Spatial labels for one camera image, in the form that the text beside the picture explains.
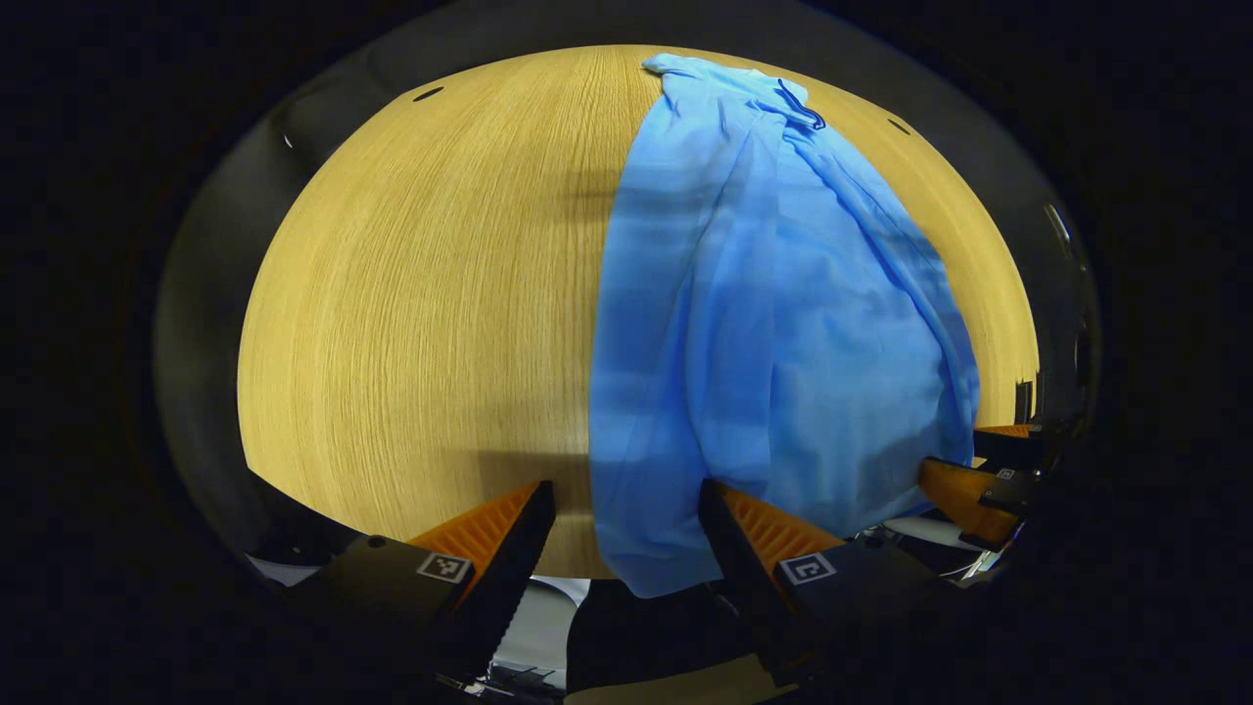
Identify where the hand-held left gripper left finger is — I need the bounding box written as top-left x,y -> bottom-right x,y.
284,480 -> 557,686

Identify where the light blue T-shirt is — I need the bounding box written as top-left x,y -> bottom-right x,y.
587,53 -> 981,599

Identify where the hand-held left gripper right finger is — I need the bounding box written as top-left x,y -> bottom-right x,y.
698,478 -> 946,686

